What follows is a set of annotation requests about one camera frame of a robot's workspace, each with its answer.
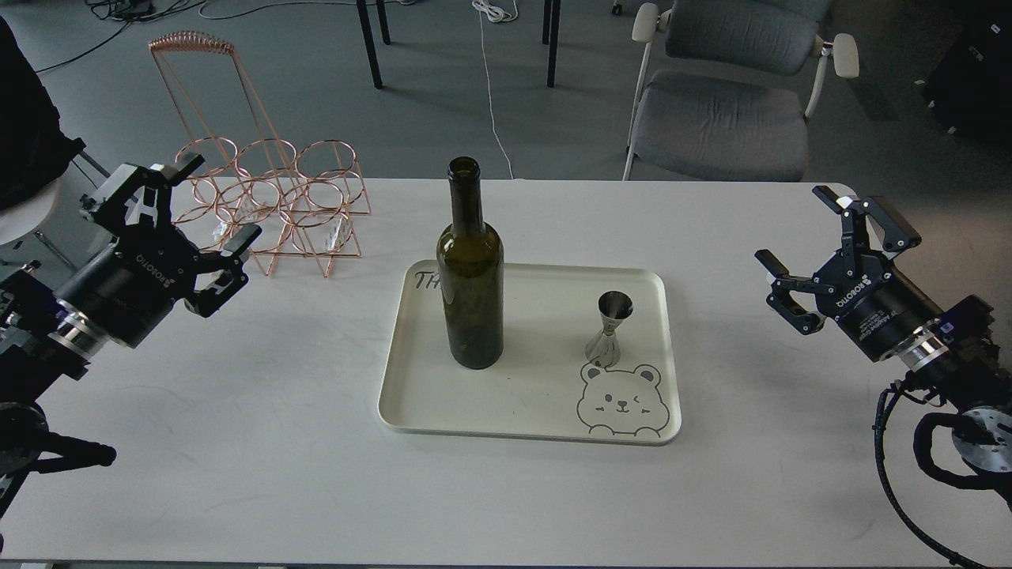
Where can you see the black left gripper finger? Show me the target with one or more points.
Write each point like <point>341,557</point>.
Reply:
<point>138,198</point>
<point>227,267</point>

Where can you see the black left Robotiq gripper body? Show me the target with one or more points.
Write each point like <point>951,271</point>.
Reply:
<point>128,289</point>

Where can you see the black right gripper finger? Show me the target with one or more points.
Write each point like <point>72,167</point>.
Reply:
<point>856,247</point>
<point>780,299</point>

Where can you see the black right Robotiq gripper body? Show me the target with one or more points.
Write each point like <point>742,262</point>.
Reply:
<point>875,304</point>

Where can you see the silver steel jigger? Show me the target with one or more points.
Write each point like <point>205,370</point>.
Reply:
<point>603,349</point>

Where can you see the dark green wine bottle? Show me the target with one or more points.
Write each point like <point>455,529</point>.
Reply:
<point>470,261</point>

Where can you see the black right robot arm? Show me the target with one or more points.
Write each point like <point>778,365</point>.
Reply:
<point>949,354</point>

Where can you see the white chair with black garment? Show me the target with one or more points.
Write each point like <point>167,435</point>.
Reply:
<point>43,179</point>

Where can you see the black cabinet on casters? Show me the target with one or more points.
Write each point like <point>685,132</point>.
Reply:
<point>969,91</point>

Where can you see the grey office chair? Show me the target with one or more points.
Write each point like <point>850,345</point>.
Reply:
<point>720,129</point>

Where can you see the cream bear serving tray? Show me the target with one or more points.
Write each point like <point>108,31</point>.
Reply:
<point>542,387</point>

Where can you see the copper wire bottle rack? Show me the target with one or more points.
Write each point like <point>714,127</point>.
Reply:
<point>306,199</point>

